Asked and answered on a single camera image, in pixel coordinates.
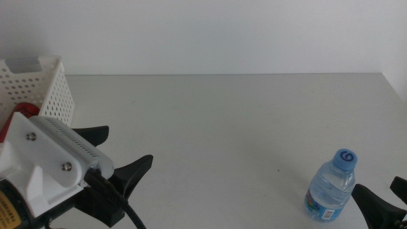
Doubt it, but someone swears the small water bottle blue cap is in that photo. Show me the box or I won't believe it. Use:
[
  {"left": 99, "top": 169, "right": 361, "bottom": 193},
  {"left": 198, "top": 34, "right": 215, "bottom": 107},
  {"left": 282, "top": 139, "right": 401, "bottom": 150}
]
[{"left": 303, "top": 148, "right": 358, "bottom": 223}]

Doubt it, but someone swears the red cola can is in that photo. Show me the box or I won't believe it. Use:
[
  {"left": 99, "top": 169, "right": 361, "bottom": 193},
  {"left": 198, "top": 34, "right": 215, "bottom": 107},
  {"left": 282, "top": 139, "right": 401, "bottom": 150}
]
[{"left": 0, "top": 102, "right": 41, "bottom": 144}]

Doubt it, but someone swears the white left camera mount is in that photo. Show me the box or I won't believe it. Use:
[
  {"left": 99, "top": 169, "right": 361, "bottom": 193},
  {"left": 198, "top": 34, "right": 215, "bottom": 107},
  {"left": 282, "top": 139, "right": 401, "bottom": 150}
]
[{"left": 0, "top": 111, "right": 85, "bottom": 219}]

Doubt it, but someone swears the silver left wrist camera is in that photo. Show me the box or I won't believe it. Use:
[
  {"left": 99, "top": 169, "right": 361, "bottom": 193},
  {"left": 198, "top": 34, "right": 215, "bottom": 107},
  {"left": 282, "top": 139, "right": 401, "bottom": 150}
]
[{"left": 30, "top": 116, "right": 115, "bottom": 188}]

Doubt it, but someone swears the white perforated plastic basket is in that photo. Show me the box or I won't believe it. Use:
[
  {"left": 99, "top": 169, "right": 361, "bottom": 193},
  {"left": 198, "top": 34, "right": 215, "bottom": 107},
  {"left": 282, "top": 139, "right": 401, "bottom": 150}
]
[{"left": 0, "top": 56, "right": 76, "bottom": 128}]

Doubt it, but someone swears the black camera cable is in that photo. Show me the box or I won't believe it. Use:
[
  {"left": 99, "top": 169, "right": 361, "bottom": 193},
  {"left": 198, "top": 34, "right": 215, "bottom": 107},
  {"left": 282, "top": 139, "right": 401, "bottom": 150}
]
[{"left": 83, "top": 167, "right": 148, "bottom": 229}]

